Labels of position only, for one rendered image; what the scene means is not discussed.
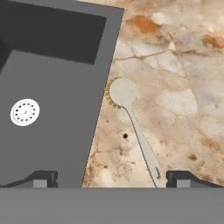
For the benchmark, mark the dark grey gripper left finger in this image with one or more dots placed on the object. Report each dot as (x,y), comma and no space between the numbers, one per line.
(43,177)

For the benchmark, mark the white sink drain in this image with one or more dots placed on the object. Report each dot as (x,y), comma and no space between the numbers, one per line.
(25,112)

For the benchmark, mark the white dish brush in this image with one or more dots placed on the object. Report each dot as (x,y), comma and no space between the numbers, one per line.
(124,92)

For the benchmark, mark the dark grey sink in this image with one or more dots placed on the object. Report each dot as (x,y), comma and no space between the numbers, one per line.
(55,96)

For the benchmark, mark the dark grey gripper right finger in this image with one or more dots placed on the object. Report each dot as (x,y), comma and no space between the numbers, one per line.
(180,177)

